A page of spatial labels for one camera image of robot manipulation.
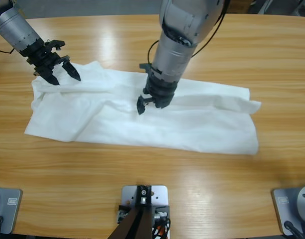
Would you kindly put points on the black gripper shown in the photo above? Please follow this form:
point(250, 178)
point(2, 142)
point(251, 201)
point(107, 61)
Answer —
point(161, 90)
point(42, 61)

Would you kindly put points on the white t-shirt with black logo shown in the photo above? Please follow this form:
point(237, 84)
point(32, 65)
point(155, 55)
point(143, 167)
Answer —
point(179, 124)

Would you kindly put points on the white mounting block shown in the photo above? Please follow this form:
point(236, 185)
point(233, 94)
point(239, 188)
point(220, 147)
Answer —
point(159, 194)

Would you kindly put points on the brown cardboard box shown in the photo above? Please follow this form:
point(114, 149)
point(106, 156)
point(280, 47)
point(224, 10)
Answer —
point(239, 6)

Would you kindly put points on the dark background equipment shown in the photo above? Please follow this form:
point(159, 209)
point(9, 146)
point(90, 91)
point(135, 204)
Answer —
point(279, 7)

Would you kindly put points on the round grey base disc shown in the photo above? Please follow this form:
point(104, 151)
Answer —
point(304, 201)

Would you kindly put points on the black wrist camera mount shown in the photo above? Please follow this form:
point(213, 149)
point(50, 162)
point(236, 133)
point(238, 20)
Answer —
point(56, 43)
point(144, 66)

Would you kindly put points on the dark camera post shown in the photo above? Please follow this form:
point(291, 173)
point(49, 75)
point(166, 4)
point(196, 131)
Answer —
point(139, 221)

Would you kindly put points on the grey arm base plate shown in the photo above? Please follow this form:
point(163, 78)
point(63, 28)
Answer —
point(10, 206)
point(282, 206)

